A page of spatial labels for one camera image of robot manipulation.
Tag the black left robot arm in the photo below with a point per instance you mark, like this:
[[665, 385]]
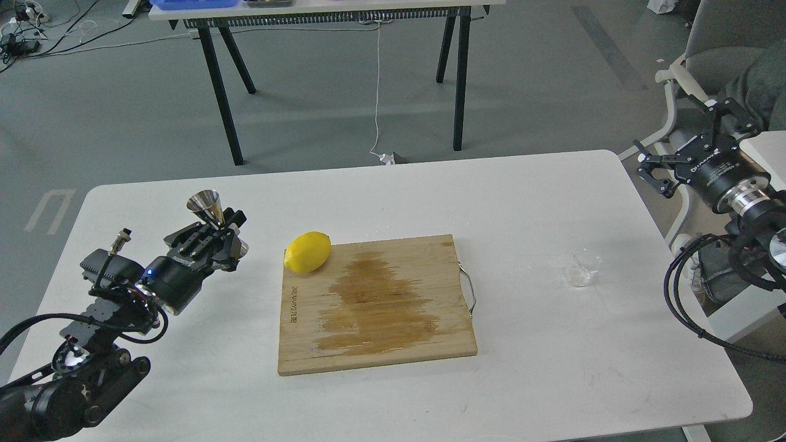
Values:
[[89, 374]]

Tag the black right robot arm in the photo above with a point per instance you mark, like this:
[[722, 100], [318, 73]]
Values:
[[755, 238]]

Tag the yellow lemon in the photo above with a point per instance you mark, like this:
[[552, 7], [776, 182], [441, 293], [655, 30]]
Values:
[[308, 252]]

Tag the steel double jigger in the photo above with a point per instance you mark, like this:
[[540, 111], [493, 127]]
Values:
[[205, 205]]

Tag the seated person grey clothes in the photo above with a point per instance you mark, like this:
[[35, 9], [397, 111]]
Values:
[[760, 89]]

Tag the small clear glass cup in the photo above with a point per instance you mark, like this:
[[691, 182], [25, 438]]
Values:
[[584, 269]]

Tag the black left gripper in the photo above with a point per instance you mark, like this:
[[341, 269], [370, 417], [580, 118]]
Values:
[[174, 284]]

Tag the background table black legs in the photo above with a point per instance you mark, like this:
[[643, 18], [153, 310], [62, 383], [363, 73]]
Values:
[[458, 16]]

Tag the wooden cutting board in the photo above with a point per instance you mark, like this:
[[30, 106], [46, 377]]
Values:
[[373, 304]]

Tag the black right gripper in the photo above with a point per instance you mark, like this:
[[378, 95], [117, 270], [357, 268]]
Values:
[[721, 172]]

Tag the blue plastic tray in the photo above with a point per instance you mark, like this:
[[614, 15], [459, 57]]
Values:
[[170, 5]]

